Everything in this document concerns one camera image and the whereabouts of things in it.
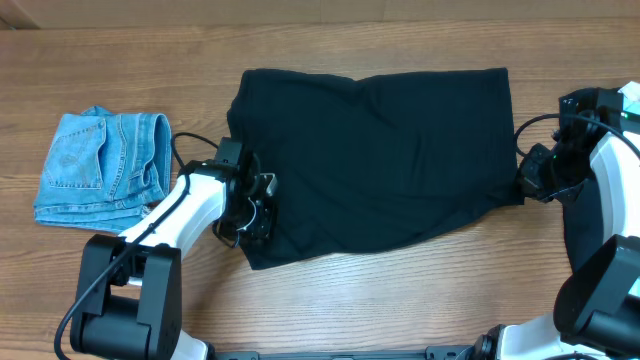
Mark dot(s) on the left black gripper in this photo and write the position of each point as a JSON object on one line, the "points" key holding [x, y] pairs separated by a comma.
{"points": [[265, 224]]}

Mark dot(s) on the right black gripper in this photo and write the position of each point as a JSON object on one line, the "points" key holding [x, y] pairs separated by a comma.
{"points": [[530, 175]]}

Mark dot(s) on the black t-shirt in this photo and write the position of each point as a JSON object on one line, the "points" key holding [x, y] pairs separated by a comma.
{"points": [[377, 164]]}

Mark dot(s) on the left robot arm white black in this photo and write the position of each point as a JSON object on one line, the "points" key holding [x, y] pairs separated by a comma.
{"points": [[129, 293]]}

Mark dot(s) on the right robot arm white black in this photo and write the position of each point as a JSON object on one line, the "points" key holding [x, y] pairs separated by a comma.
{"points": [[593, 171]]}

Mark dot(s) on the white pink garment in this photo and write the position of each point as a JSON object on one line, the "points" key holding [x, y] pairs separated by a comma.
{"points": [[631, 97]]}

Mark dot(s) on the folded blue jeans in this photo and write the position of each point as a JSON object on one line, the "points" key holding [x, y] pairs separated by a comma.
{"points": [[104, 170]]}

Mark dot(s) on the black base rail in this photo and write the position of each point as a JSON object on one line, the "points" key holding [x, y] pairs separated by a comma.
{"points": [[448, 352]]}

